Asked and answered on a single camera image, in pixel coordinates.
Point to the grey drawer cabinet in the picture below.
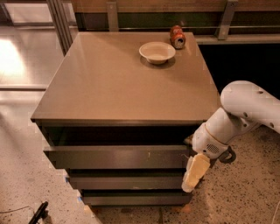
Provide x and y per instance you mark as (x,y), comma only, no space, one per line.
(105,93)

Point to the white bowl on cabinet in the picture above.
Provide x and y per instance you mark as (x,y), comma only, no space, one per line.
(157,53)

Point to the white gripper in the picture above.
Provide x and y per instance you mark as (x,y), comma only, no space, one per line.
(207,143)

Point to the orange soda can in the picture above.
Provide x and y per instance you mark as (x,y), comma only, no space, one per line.
(177,37)

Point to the grey drawer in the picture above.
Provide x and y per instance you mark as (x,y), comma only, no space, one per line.
(135,198)
(118,157)
(126,183)

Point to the grey bottom drawer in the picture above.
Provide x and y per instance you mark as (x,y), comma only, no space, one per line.
(135,198)

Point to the metal door frame post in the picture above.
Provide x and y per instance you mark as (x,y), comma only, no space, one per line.
(60,23)

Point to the grey middle drawer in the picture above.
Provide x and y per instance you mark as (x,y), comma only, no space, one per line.
(126,183)

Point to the right metal bracket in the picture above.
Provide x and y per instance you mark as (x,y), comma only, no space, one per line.
(226,19)

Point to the left metal bracket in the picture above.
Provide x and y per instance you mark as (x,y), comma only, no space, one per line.
(112,14)

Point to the metal bracket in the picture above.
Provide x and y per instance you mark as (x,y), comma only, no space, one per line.
(112,14)
(226,19)

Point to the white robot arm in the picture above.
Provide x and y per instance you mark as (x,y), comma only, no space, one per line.
(244,107)

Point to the grey top drawer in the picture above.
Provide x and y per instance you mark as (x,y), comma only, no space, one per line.
(118,157)

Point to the black tool on floor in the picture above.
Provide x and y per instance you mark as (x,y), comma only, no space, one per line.
(41,213)

